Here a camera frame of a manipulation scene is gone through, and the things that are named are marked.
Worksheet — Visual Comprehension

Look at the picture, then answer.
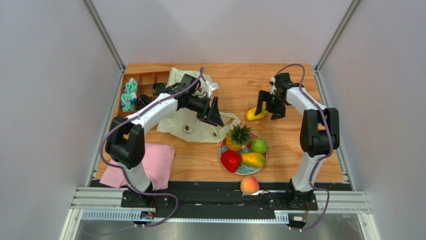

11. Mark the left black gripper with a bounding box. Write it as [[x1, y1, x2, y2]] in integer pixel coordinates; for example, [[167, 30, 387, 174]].
[[186, 94, 224, 128]]

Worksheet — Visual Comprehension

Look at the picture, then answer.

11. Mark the fake yellow lemon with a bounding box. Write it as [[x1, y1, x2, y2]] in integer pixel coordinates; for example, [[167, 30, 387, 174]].
[[245, 106, 268, 122]]

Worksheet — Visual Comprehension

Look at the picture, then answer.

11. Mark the fake pineapple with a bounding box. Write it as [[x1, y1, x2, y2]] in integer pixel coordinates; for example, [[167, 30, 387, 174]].
[[225, 124, 252, 152]]

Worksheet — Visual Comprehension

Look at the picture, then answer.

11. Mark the avocado print plastic bag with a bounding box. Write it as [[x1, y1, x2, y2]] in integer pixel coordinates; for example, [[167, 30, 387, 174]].
[[157, 67, 241, 143]]

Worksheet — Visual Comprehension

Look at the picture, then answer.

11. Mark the green custard apple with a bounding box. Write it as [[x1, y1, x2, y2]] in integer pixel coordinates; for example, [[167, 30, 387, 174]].
[[250, 137, 268, 154]]

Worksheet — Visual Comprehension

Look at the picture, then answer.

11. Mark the fake red apple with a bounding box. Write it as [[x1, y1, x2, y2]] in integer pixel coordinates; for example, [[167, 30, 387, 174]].
[[220, 150, 242, 173]]

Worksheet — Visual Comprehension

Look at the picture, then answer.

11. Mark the fake papaya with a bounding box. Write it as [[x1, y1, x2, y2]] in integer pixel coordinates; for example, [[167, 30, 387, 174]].
[[241, 152, 266, 169]]

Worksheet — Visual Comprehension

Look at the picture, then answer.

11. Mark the fake peach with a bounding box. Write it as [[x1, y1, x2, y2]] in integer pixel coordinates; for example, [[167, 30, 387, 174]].
[[240, 175, 260, 195]]

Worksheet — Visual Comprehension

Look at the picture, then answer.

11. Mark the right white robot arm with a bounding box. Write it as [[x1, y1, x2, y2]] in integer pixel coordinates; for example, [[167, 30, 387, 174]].
[[254, 73, 340, 193]]

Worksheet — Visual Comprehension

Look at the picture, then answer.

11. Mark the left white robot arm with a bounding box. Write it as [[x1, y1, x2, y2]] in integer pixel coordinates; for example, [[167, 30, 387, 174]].
[[99, 73, 224, 195]]

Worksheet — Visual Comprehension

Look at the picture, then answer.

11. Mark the dark rolled sock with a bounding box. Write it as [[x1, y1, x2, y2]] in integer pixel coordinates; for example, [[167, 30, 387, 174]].
[[152, 82, 166, 96]]

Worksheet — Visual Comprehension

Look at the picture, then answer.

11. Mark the pink folded cloth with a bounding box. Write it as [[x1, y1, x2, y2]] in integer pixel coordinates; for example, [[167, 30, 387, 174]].
[[99, 143, 175, 190]]

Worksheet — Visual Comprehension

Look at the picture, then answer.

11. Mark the black rolled sock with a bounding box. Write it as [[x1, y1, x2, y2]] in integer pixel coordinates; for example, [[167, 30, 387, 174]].
[[135, 94, 152, 111]]

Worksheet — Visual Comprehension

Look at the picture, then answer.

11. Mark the wooden divider tray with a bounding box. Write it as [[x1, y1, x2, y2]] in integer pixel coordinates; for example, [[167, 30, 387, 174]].
[[117, 71, 170, 117]]

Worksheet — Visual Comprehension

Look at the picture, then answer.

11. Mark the teal rolled sock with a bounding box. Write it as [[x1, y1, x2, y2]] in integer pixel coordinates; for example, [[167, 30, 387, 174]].
[[120, 92, 137, 112], [124, 77, 138, 94]]

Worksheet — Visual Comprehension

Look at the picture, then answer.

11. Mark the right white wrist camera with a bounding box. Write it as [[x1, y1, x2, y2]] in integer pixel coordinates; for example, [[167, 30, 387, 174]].
[[269, 76, 277, 95]]

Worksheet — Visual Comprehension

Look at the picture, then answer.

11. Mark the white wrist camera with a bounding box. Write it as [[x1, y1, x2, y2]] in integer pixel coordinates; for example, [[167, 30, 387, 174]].
[[206, 82, 220, 98], [269, 76, 277, 95]]

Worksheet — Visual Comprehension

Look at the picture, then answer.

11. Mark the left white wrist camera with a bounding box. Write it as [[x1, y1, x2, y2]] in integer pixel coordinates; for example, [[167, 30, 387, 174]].
[[206, 82, 220, 98]]

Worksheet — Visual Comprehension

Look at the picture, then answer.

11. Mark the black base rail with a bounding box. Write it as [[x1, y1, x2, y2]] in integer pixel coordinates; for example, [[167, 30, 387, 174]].
[[89, 179, 319, 221]]

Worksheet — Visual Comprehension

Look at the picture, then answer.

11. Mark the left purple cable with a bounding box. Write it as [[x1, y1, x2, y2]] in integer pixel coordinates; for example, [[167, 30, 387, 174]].
[[99, 66, 206, 228]]

